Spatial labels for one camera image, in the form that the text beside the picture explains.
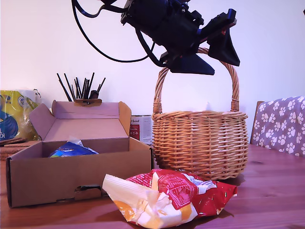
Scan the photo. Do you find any red and white egg bag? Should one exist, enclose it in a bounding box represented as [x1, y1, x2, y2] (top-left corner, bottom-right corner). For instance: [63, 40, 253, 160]
[102, 168, 238, 229]

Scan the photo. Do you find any blue egg bag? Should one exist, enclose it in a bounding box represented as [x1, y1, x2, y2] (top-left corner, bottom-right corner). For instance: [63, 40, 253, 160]
[49, 136, 100, 158]

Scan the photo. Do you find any brown cardboard box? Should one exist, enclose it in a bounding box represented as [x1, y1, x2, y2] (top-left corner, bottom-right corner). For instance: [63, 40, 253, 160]
[6, 100, 155, 208]

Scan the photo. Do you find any white and red carton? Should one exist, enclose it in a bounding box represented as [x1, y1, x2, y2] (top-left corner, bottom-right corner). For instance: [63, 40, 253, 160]
[130, 114, 153, 146]

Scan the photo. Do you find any black reed stick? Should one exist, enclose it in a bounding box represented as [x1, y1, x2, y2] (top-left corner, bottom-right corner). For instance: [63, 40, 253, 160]
[96, 76, 107, 93]
[64, 73, 76, 100]
[56, 73, 72, 103]
[75, 76, 82, 99]
[86, 72, 95, 99]

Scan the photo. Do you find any wooden reed stick holder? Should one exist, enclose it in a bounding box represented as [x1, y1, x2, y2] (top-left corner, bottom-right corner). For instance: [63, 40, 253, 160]
[73, 98, 102, 107]

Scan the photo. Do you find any yellow and blue plastic bag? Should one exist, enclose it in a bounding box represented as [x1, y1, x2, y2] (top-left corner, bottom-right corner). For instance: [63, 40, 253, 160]
[0, 89, 43, 141]

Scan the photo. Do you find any thin round cork coaster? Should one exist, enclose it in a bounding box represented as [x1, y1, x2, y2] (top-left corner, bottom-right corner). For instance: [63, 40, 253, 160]
[0, 137, 31, 146]

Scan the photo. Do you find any thick cork trivet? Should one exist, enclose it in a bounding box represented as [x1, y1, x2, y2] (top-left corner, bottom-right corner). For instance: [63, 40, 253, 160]
[0, 140, 41, 161]

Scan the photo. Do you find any black cable to gripper rail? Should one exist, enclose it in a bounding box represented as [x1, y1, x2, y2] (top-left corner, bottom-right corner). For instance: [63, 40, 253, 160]
[135, 29, 165, 67]

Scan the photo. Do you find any woven wicker basket with handle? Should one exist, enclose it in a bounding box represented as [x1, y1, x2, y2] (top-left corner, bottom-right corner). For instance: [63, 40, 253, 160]
[151, 47, 249, 181]

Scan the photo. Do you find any long black loop cable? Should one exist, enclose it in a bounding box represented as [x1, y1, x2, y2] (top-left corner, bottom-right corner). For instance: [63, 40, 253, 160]
[71, 0, 156, 63]

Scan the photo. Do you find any short black loop cable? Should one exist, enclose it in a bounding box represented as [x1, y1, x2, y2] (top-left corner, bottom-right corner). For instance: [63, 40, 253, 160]
[75, 0, 127, 18]

